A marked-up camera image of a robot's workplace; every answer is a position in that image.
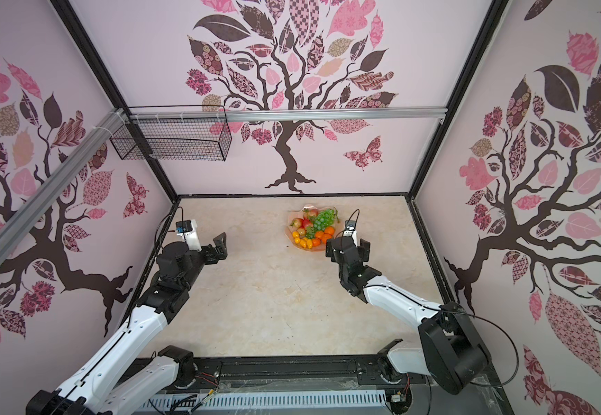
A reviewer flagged pink leaf-shaped bowl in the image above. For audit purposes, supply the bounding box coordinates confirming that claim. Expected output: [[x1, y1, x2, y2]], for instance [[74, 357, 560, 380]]
[[284, 206, 344, 252]]

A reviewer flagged green grape bunch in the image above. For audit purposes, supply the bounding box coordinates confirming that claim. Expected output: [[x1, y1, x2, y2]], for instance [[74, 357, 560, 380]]
[[305, 207, 338, 238]]

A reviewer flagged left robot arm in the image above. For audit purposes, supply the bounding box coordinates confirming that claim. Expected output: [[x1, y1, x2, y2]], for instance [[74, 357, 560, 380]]
[[25, 231, 228, 414]]

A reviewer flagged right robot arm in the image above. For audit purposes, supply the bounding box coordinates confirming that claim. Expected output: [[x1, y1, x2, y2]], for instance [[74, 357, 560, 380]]
[[326, 235, 492, 395]]

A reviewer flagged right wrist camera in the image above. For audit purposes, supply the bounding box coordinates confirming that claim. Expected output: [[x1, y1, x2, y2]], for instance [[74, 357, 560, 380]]
[[342, 220, 358, 247]]

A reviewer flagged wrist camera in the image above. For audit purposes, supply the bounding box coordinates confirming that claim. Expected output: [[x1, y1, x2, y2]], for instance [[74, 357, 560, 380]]
[[176, 220, 202, 252], [342, 220, 358, 247]]

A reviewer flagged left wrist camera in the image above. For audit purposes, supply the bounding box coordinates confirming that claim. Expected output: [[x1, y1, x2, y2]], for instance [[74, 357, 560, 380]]
[[176, 220, 202, 252]]

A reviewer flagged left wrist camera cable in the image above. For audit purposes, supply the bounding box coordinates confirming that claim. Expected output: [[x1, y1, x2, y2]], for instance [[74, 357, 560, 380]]
[[153, 206, 184, 255]]

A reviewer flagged black base frame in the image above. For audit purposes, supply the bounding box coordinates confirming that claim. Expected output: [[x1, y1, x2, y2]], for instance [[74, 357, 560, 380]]
[[122, 354, 513, 414]]

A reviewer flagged black wire basket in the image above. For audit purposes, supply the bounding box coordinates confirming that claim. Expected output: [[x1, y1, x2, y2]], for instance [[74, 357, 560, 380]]
[[110, 104, 232, 162]]

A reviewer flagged back aluminium rail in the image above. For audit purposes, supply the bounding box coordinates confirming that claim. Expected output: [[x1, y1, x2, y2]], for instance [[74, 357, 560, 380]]
[[128, 107, 447, 122]]

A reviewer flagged aluminium rail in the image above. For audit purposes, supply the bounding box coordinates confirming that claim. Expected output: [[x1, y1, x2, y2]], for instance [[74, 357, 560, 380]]
[[128, 107, 447, 122], [0, 108, 127, 265]]

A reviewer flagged white slotted cable duct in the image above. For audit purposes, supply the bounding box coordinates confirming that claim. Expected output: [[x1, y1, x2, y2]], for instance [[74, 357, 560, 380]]
[[135, 390, 390, 414]]

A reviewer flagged left aluminium rail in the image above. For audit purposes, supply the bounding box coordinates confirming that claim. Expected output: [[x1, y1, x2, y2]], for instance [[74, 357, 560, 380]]
[[0, 108, 127, 265]]

